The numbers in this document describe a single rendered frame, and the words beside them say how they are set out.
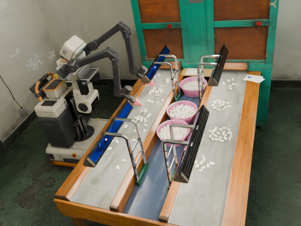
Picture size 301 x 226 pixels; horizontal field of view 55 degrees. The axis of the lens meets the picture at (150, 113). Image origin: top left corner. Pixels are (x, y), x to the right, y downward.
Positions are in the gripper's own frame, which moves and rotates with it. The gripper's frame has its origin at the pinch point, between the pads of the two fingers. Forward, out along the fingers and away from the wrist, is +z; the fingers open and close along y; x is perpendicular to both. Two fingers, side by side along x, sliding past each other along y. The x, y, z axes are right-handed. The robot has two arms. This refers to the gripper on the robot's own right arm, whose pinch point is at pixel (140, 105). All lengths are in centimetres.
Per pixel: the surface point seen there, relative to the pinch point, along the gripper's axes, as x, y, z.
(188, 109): -25.7, 1.4, 36.8
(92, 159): -35, -101, -10
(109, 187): -7, -93, 11
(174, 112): -18.9, -5.2, 27.4
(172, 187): -35, -86, 43
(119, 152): -2, -61, 5
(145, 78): -33.5, -6.2, -10.0
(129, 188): -15, -91, 21
